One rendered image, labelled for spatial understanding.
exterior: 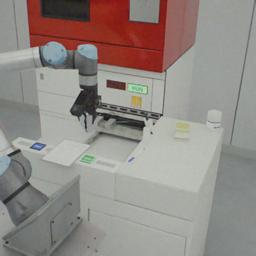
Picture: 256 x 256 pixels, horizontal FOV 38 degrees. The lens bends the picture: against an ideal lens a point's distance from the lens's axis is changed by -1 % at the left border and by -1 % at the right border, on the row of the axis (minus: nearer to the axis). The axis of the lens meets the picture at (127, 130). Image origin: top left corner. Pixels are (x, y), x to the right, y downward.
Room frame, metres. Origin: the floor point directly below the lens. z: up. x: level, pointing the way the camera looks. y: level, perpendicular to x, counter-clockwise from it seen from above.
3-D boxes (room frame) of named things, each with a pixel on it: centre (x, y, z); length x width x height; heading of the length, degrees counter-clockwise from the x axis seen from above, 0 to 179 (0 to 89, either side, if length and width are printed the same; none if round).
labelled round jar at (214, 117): (1.74, -0.44, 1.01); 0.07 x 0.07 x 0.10
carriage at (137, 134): (1.88, 0.03, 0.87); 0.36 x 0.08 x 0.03; 69
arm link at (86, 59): (1.41, 0.17, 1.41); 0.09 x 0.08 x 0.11; 91
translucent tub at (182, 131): (1.63, -0.27, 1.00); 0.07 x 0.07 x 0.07; 83
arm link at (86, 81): (1.41, 0.17, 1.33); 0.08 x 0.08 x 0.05
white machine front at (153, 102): (2.04, 0.19, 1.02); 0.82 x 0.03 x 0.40; 69
